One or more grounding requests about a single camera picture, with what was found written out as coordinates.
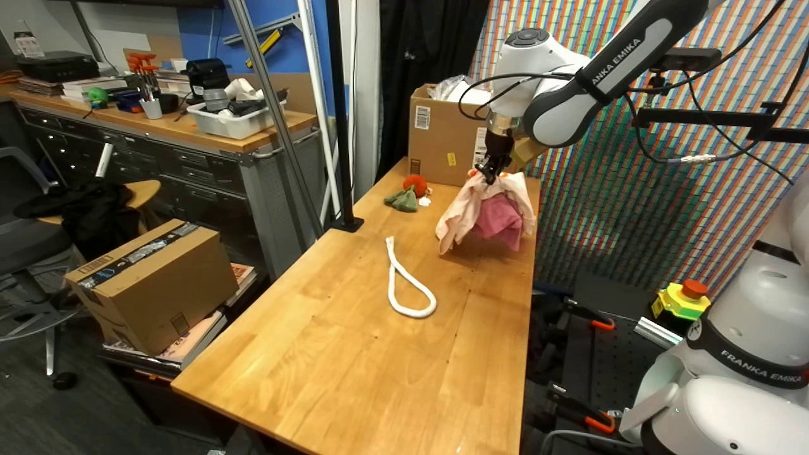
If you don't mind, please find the grey mesh office chair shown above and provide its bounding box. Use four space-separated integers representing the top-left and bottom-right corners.
0 141 88 392

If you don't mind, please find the cardboard box with shipping label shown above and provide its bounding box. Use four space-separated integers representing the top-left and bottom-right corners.
406 75 510 189

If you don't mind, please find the black camera stand pole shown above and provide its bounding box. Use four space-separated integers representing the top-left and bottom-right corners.
324 0 367 234

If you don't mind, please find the black case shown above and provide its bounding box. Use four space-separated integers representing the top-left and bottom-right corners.
14 50 104 85

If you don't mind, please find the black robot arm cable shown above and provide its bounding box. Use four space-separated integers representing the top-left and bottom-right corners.
452 49 809 186

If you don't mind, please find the yellow red emergency stop button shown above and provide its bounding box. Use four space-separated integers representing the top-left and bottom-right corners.
650 275 713 327

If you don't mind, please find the black curtain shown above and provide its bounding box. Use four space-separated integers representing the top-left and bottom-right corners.
376 0 493 171

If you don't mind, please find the multicolour patterned backdrop panel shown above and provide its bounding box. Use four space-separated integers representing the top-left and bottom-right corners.
471 0 809 299

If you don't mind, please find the white plastic bin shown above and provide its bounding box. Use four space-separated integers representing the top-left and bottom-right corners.
184 99 270 141

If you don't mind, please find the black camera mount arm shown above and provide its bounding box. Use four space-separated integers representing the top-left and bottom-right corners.
629 70 809 146

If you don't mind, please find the wooden top workbench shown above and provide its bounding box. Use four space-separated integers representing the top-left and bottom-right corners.
0 83 328 281

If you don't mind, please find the wooden stool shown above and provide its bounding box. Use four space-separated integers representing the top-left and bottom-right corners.
35 177 165 229

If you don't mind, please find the white packing material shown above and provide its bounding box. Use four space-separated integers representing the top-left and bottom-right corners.
430 73 500 108

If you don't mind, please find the black bar camera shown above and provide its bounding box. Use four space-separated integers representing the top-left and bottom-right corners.
651 45 726 73

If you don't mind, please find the black clamp with orange handles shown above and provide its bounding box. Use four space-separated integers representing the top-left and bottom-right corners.
536 289 644 440

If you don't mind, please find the peach shirt with orange print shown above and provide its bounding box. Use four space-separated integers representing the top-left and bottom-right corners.
431 166 540 257

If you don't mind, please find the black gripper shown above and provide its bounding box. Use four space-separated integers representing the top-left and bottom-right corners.
478 123 516 184

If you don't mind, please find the cardboard box with black tape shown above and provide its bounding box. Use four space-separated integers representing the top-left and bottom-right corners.
62 217 243 356

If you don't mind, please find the black jacket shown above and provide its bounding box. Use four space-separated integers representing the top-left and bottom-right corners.
12 180 143 263

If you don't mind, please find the white rope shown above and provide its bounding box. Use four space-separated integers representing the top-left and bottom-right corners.
381 234 439 323

